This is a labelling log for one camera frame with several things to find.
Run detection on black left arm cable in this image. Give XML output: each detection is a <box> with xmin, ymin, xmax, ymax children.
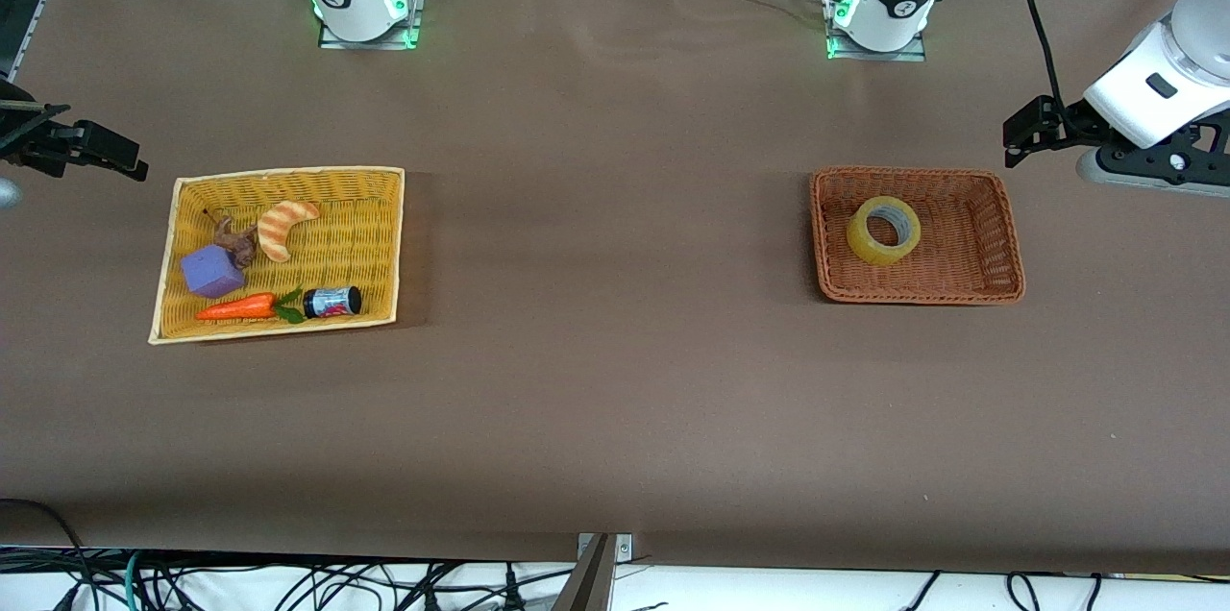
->
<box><xmin>1023</xmin><ymin>0</ymin><xmax>1070</xmax><ymax>112</ymax></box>

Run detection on black looping floor cable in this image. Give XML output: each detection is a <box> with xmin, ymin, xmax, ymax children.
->
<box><xmin>0</xmin><ymin>499</ymin><xmax>97</xmax><ymax>611</ymax></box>

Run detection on grey metal table bracket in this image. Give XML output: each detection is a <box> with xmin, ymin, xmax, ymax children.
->
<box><xmin>577</xmin><ymin>532</ymin><xmax>633</xmax><ymax>562</ymax></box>

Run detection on dark diagonal bar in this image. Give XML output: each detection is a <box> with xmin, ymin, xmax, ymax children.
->
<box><xmin>553</xmin><ymin>534</ymin><xmax>618</xmax><ymax>611</ymax></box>

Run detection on toy croissant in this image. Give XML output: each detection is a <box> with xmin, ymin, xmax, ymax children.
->
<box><xmin>257</xmin><ymin>200</ymin><xmax>320</xmax><ymax>264</ymax></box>

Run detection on brown toy figure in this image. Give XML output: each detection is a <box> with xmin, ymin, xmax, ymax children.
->
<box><xmin>202</xmin><ymin>208</ymin><xmax>260</xmax><ymax>269</ymax></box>

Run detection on brown wicker basket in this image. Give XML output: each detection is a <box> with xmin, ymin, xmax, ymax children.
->
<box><xmin>807</xmin><ymin>167</ymin><xmax>1027</xmax><ymax>306</ymax></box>

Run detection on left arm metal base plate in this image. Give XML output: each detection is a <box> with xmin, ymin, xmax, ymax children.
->
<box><xmin>824</xmin><ymin>0</ymin><xmax>928</xmax><ymax>62</ymax></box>

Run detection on tangled black floor cables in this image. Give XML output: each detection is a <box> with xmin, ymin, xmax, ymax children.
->
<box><xmin>0</xmin><ymin>549</ymin><xmax>578</xmax><ymax>611</ymax></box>

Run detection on small black jar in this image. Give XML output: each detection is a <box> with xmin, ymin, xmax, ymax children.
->
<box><xmin>303</xmin><ymin>285</ymin><xmax>364</xmax><ymax>320</ymax></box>

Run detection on purple cube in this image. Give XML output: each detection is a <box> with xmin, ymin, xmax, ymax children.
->
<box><xmin>181</xmin><ymin>244</ymin><xmax>247</xmax><ymax>299</ymax></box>

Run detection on clear yellowish tape roll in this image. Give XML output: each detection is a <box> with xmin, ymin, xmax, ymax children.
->
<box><xmin>847</xmin><ymin>196</ymin><xmax>922</xmax><ymax>267</ymax></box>

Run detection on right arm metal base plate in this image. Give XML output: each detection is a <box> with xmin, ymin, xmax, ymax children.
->
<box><xmin>317</xmin><ymin>0</ymin><xmax>424</xmax><ymax>50</ymax></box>

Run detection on yellow wicker basket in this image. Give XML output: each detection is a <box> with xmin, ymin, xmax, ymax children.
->
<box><xmin>147</xmin><ymin>166</ymin><xmax>406</xmax><ymax>346</ymax></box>

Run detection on orange toy carrot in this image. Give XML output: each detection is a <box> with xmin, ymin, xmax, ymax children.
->
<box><xmin>195</xmin><ymin>287</ymin><xmax>307</xmax><ymax>325</ymax></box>

